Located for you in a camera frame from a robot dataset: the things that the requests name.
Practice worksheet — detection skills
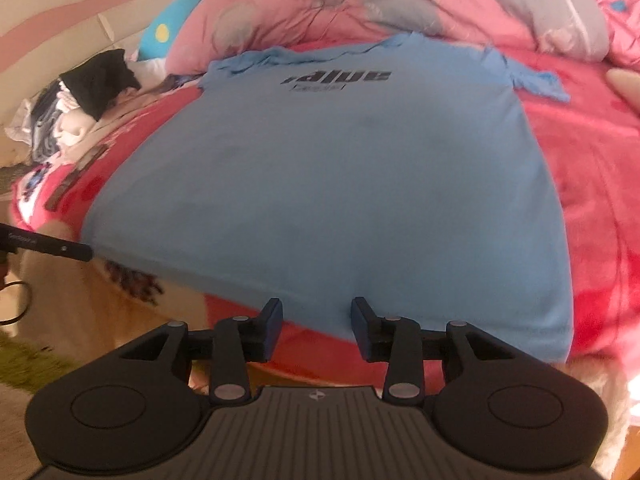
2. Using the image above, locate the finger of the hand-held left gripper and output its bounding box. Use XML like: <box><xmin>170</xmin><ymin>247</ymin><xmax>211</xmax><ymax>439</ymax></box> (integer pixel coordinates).
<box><xmin>39</xmin><ymin>233</ymin><xmax>94</xmax><ymax>262</ymax></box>

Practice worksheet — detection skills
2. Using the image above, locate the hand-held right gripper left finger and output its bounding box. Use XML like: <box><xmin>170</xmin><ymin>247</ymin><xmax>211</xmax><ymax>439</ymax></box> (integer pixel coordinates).
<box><xmin>117</xmin><ymin>297</ymin><xmax>284</xmax><ymax>403</ymax></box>

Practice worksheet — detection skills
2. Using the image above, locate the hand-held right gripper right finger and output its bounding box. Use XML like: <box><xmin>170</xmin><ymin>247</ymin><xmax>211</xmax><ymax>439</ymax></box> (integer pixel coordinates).
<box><xmin>350</xmin><ymin>296</ymin><xmax>516</xmax><ymax>403</ymax></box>

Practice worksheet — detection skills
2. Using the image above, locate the light blue printed t-shirt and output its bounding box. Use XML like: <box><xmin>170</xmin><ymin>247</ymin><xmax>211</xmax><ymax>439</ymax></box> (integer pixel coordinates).
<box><xmin>80</xmin><ymin>31</ymin><xmax>575</xmax><ymax>363</ymax></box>

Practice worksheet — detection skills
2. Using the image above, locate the pile of pale clothes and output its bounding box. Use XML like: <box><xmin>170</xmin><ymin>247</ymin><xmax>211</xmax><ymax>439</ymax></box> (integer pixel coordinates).
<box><xmin>5</xmin><ymin>57</ymin><xmax>166</xmax><ymax>171</ymax></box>

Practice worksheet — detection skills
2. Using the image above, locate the green rug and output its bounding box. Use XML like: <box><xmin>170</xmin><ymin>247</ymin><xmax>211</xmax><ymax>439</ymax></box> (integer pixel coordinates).
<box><xmin>0</xmin><ymin>332</ymin><xmax>68</xmax><ymax>393</ymax></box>

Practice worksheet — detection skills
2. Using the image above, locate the black garment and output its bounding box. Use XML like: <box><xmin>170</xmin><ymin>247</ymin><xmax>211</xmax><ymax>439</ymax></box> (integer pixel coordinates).
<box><xmin>59</xmin><ymin>49</ymin><xmax>142</xmax><ymax>122</ymax></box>

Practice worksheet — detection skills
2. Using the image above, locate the pink cream headboard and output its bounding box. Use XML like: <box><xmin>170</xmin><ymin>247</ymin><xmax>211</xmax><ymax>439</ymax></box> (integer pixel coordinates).
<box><xmin>0</xmin><ymin>0</ymin><xmax>188</xmax><ymax>161</ymax></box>

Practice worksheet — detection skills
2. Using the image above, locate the blue cartoon pillow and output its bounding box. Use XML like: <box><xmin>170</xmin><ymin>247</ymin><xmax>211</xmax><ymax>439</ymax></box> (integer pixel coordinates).
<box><xmin>137</xmin><ymin>0</ymin><xmax>231</xmax><ymax>61</ymax></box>

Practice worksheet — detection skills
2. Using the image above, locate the red floral blanket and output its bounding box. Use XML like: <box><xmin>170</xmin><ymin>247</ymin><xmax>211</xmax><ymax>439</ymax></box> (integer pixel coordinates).
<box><xmin>10</xmin><ymin>42</ymin><xmax>640</xmax><ymax>391</ymax></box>

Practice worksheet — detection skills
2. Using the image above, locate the pink grey floral quilt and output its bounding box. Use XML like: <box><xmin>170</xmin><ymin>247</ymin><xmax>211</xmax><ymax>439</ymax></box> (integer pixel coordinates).
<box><xmin>165</xmin><ymin>0</ymin><xmax>611</xmax><ymax>78</ymax></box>

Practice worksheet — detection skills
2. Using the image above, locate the white plush toy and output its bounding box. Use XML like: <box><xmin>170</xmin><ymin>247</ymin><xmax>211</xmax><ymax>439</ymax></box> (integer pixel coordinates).
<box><xmin>605</xmin><ymin>67</ymin><xmax>640</xmax><ymax>116</ymax></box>

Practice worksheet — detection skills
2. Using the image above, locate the bright pink printed quilt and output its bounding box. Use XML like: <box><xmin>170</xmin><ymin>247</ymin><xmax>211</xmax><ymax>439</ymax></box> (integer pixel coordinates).
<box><xmin>570</xmin><ymin>0</ymin><xmax>640</xmax><ymax>71</ymax></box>

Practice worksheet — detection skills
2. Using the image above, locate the black cable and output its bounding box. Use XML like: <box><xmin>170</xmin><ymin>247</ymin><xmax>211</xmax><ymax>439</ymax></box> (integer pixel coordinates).
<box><xmin>0</xmin><ymin>280</ymin><xmax>33</xmax><ymax>326</ymax></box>

